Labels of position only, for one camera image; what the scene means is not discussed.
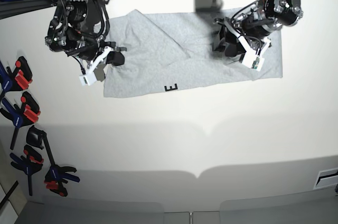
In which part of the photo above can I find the top bar clamp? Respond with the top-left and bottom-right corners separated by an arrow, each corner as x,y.
1,56 -> 33,100

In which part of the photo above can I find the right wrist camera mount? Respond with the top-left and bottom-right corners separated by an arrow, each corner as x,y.
79,46 -> 116,86

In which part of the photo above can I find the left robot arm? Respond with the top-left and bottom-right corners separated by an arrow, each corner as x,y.
212,0 -> 303,68

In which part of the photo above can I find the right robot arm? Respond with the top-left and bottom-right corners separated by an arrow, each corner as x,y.
45,0 -> 127,86

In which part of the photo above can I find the long bar clamp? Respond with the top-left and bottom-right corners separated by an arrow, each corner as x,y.
26,125 -> 80,197

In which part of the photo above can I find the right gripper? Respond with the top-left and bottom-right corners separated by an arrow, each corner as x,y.
65,38 -> 127,81

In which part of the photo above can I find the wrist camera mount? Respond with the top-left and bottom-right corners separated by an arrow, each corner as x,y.
79,46 -> 116,86
224,18 -> 271,71

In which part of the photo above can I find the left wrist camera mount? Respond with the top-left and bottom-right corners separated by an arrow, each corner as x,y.
224,18 -> 271,71

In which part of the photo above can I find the grey T-shirt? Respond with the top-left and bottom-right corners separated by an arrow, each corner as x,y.
104,10 -> 283,98

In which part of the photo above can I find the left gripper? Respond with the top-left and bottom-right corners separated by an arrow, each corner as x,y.
212,10 -> 272,59

